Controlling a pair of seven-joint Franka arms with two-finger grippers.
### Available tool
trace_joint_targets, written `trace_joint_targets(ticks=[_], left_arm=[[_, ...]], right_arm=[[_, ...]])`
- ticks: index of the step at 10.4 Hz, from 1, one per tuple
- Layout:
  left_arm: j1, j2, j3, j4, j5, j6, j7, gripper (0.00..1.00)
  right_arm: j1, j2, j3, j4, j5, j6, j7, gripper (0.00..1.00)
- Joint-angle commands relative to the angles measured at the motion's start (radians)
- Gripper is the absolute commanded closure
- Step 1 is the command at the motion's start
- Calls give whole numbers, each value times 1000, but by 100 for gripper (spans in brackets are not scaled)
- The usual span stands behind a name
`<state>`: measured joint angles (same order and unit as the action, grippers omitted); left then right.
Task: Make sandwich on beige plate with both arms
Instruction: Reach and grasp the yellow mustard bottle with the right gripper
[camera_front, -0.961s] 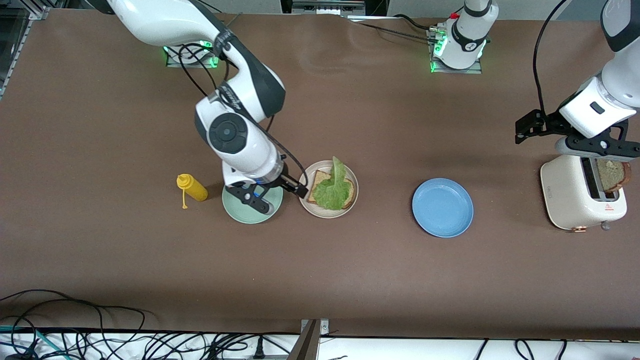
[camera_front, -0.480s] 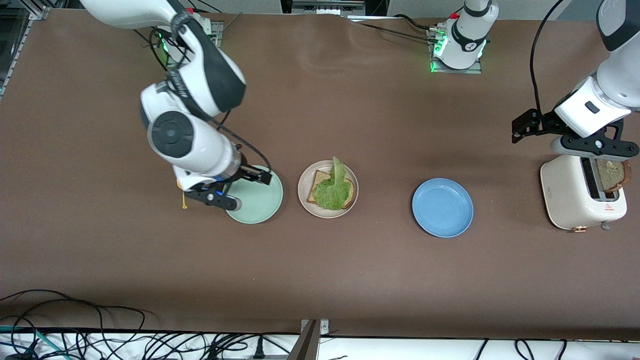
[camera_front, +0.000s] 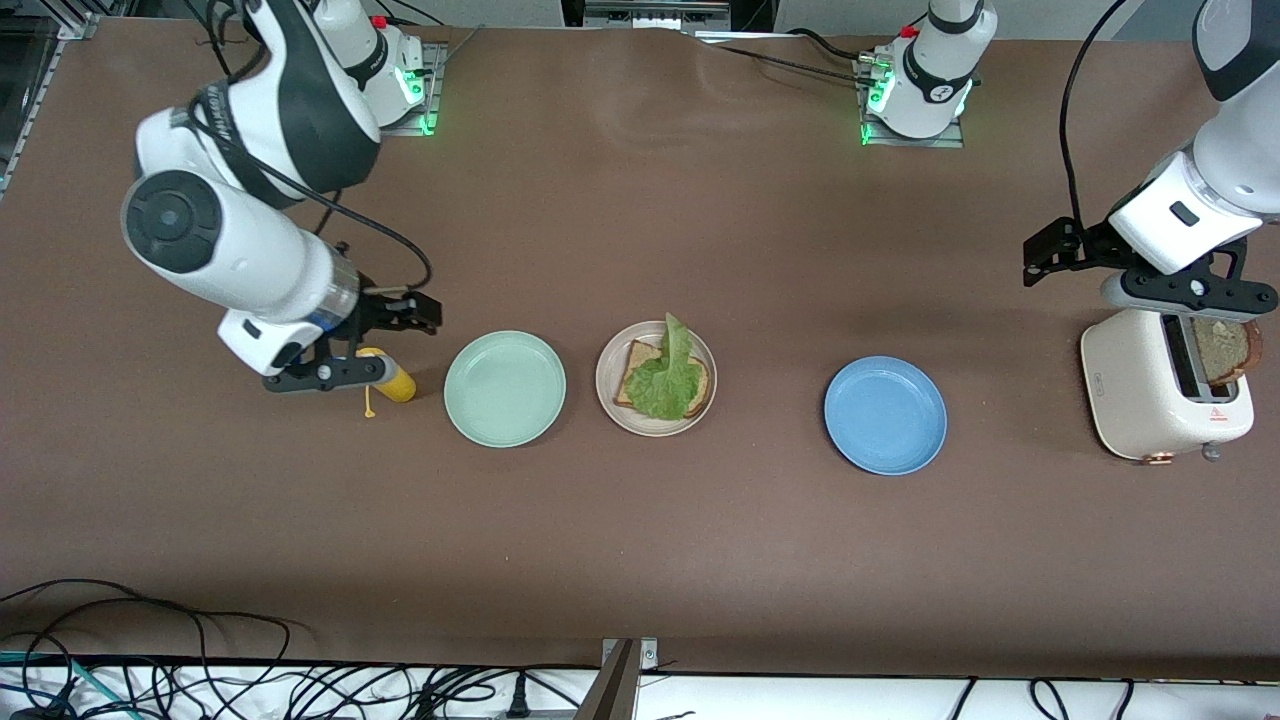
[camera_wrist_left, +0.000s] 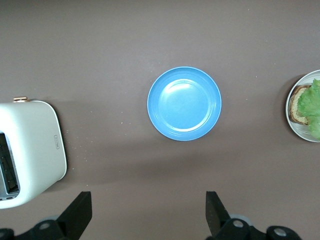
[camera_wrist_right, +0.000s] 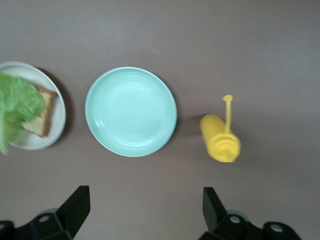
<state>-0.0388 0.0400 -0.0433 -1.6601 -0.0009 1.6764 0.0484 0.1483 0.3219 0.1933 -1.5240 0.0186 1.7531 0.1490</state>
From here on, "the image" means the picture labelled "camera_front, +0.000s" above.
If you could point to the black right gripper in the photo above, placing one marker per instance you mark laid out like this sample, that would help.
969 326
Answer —
380 312

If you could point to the black device with metal rail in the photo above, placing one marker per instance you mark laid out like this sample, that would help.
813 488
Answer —
660 12

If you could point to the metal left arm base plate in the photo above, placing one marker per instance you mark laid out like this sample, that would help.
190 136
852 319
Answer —
930 143

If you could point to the grey metal bracket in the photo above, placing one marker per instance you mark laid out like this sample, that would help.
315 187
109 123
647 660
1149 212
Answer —
615 690

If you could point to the brown bread slice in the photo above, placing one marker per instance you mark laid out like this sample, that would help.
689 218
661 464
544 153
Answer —
628 380
1230 350

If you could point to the blue plate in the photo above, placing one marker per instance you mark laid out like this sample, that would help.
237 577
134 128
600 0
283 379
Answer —
885 415

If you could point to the beige plate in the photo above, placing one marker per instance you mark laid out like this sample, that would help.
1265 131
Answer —
655 428

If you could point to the white toaster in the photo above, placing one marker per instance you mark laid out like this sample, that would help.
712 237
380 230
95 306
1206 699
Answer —
1130 400

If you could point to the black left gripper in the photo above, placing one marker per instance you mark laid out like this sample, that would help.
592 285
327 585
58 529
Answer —
1093 245

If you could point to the aluminium frame profile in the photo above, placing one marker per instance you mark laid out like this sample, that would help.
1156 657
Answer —
40 110

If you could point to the yellow mustard squeeze bottle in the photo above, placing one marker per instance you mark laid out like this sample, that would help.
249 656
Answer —
395 382

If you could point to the green lettuce leaf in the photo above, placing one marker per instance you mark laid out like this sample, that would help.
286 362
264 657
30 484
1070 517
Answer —
665 385

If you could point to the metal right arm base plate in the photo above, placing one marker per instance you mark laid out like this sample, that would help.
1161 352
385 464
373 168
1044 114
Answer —
436 100

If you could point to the black power plug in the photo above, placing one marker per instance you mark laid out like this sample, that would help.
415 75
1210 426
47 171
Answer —
518 695

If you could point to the green plate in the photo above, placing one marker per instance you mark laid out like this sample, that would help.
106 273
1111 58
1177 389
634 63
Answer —
505 388

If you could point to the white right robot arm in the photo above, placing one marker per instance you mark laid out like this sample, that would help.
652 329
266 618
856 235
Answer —
230 240

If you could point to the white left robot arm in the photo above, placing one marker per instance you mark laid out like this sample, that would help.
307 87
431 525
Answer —
1240 100

